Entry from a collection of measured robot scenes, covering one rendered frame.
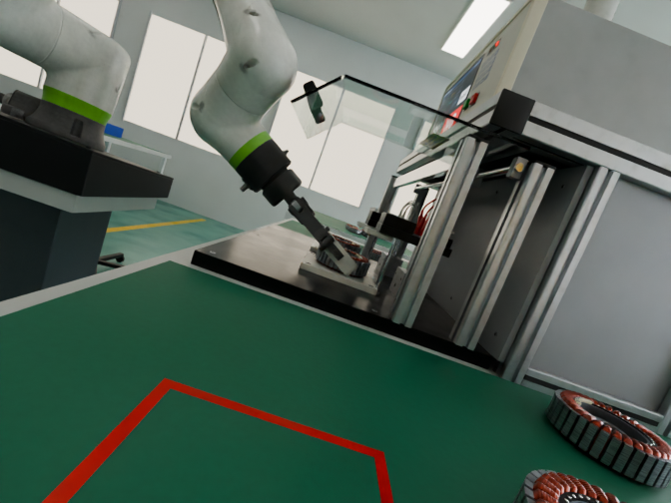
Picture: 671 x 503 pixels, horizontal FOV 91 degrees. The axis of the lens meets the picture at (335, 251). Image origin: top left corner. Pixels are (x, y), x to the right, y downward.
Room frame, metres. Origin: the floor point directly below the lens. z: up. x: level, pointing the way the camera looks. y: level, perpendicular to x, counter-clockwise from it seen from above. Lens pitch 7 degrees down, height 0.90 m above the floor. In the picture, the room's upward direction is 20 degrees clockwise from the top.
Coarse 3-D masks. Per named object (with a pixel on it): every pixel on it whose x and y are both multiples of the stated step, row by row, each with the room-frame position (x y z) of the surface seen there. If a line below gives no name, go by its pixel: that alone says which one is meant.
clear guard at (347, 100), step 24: (312, 96) 0.47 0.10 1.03; (336, 96) 0.52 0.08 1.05; (360, 96) 0.51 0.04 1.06; (384, 96) 0.47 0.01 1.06; (312, 120) 0.58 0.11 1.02; (336, 120) 0.66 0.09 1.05; (360, 120) 0.63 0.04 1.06; (384, 120) 0.58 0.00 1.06; (408, 120) 0.53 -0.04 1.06; (432, 120) 0.50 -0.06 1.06; (456, 120) 0.47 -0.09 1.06; (408, 144) 0.67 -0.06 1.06; (432, 144) 0.61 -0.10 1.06; (456, 144) 0.56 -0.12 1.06; (504, 144) 0.49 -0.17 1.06
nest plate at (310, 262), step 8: (312, 256) 0.68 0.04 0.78; (304, 264) 0.59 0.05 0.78; (312, 264) 0.60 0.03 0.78; (320, 264) 0.63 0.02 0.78; (320, 272) 0.60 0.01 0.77; (328, 272) 0.60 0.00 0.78; (336, 272) 0.61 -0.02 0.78; (336, 280) 0.60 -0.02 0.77; (344, 280) 0.60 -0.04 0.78; (352, 280) 0.60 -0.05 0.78; (360, 280) 0.62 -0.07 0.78; (368, 280) 0.65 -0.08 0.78; (360, 288) 0.60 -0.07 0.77; (368, 288) 0.60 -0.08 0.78; (376, 288) 0.60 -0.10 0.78
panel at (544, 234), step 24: (576, 168) 0.49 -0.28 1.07; (480, 192) 0.79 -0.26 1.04; (504, 192) 0.67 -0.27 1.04; (552, 192) 0.52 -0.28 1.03; (576, 192) 0.48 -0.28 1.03; (480, 216) 0.73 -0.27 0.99; (552, 216) 0.50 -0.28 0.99; (456, 240) 0.81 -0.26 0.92; (480, 240) 0.69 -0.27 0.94; (528, 240) 0.53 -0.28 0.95; (552, 240) 0.48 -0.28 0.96; (408, 264) 1.12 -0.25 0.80; (456, 264) 0.75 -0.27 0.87; (528, 264) 0.50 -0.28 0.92; (432, 288) 0.83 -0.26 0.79; (456, 288) 0.70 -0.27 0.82; (504, 288) 0.53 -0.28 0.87; (528, 288) 0.48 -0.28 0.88; (456, 312) 0.65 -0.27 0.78; (504, 312) 0.51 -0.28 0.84; (480, 336) 0.54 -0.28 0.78; (504, 336) 0.48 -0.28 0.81
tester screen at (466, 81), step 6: (480, 60) 0.75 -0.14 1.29; (474, 66) 0.78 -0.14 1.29; (468, 72) 0.81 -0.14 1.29; (474, 72) 0.76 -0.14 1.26; (462, 78) 0.85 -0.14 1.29; (468, 78) 0.79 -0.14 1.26; (456, 84) 0.89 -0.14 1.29; (462, 84) 0.82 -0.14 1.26; (468, 84) 0.77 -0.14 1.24; (450, 90) 0.93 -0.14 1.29; (456, 90) 0.86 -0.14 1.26; (462, 90) 0.80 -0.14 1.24; (468, 90) 0.75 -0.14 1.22; (444, 96) 0.98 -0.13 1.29; (450, 96) 0.90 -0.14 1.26; (456, 96) 0.84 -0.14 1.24; (444, 102) 0.95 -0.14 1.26; (450, 102) 0.88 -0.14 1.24; (462, 102) 0.76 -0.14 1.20; (444, 108) 0.92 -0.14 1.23; (456, 108) 0.79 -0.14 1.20
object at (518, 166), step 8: (520, 160) 0.50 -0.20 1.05; (504, 168) 0.52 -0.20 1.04; (512, 168) 0.50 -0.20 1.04; (520, 168) 0.49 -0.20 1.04; (480, 176) 0.61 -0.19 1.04; (488, 176) 0.58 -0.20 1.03; (512, 176) 0.50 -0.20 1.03; (520, 176) 0.50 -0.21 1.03; (416, 184) 1.09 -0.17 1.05; (432, 184) 0.90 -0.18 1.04; (440, 184) 0.83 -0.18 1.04; (416, 192) 1.09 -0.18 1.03
